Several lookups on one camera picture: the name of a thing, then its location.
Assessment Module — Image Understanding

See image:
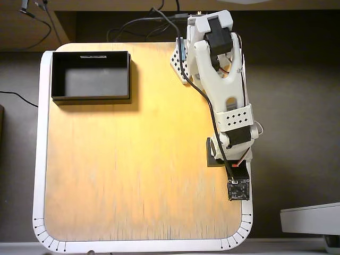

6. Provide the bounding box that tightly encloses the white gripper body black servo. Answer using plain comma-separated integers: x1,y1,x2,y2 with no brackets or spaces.
206,132,253,171

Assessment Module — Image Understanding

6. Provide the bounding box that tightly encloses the black rectangular bin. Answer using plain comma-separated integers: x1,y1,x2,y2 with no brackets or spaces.
51,50,133,105

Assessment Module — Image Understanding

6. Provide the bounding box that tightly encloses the white flat device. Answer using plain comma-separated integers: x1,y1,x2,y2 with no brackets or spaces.
280,202,340,236

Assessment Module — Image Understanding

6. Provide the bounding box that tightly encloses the small blue grey module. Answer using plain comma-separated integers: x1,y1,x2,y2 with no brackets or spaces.
176,38,187,62

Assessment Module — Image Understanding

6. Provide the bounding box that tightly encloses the dark brown box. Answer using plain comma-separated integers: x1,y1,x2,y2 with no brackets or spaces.
0,104,5,144

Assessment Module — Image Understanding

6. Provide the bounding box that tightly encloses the wooden desk furniture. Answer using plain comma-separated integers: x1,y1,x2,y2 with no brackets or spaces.
0,0,340,52

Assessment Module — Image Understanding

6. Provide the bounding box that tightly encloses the gripper camera circuit board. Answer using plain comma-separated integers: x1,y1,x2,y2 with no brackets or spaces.
227,178,252,202

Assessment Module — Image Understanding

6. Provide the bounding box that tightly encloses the black camera cable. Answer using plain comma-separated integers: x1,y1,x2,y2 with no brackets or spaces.
148,7,239,185

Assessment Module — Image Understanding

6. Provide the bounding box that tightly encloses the black power cable bundle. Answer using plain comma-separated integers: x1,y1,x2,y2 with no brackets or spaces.
106,0,188,42

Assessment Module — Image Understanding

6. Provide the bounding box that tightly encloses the thin black cable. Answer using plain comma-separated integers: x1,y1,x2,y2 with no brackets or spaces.
0,91,39,108

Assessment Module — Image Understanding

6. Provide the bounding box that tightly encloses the grey cable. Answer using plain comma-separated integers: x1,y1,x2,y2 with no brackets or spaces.
42,0,64,45

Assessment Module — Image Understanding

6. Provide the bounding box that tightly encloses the black cable with plug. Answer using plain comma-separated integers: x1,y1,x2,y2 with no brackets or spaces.
19,0,53,51

